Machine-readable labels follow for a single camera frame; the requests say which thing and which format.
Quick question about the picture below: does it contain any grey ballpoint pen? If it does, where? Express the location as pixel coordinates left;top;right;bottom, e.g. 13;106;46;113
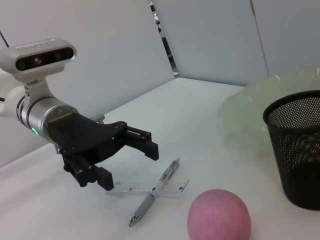
128;157;181;228

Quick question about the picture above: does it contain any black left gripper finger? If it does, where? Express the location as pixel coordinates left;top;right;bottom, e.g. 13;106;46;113
62;153;115;190
113;125;160;161

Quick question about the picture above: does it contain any green glass fruit plate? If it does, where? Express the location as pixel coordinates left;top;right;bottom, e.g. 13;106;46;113
216;65;320;157

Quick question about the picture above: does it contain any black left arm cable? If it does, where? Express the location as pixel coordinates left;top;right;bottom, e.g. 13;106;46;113
0;30;10;48

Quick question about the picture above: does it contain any black mesh pen holder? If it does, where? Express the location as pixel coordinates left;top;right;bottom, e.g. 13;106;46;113
262;90;320;210

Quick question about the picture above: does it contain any transparent plastic ruler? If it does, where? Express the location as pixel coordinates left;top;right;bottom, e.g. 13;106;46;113
104;178;190;200

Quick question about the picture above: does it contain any pink peach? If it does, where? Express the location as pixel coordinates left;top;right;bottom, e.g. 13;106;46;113
187;189;252;240

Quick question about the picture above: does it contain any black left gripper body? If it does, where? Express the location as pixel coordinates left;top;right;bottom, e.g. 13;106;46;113
46;113;129;165

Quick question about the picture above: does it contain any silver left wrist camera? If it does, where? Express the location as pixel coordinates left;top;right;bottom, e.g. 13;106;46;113
0;37;78;83

